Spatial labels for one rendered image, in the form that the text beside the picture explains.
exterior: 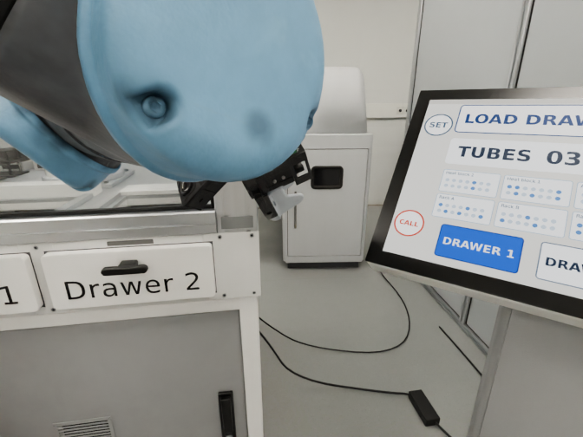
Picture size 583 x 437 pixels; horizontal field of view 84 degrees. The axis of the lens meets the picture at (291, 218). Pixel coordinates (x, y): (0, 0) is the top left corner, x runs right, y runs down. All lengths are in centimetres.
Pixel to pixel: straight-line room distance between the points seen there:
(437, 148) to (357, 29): 348
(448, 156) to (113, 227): 57
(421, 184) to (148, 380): 69
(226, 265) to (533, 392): 54
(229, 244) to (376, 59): 353
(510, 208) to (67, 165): 47
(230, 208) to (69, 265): 30
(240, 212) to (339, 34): 343
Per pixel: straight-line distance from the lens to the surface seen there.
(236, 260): 65
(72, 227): 68
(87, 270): 69
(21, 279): 75
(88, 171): 24
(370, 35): 402
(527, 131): 56
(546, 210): 50
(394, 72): 406
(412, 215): 50
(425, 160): 54
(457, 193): 51
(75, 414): 96
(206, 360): 81
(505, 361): 64
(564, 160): 54
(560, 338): 61
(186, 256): 64
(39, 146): 23
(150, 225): 65
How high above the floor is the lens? 117
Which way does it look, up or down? 19 degrees down
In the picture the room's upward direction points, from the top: straight up
